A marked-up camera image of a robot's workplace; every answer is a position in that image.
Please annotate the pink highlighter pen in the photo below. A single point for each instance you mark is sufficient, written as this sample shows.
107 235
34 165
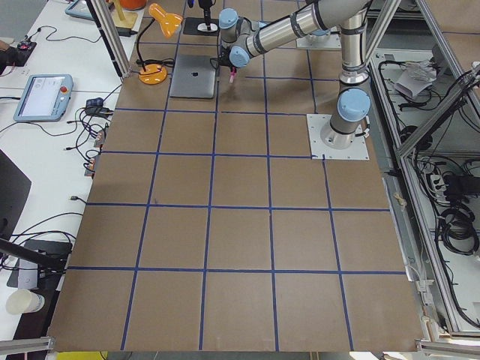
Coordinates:
232 77

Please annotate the white computer mouse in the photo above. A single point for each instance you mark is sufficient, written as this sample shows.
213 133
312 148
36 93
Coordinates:
214 28

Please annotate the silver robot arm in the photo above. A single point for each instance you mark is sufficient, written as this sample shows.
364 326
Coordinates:
204 25
253 29

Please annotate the black mousepad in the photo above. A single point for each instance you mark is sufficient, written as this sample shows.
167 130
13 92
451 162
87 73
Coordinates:
191 27

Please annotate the silver laptop notebook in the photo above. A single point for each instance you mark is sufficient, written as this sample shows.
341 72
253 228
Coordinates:
193 77

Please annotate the orange desk lamp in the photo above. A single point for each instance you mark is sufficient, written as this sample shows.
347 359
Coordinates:
154 45

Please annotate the orange cylindrical container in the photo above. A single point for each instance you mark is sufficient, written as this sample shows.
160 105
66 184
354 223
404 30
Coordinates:
133 5

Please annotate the black power adapter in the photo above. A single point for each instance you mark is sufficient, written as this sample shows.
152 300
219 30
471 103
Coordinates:
125 32

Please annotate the wooden stand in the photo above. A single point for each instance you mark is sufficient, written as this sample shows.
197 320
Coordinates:
123 18

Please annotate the blue teach pendant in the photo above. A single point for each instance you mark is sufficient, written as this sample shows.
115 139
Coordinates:
45 98
79 9

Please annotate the white paper cup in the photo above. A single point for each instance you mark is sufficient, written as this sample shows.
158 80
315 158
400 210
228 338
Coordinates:
24 301

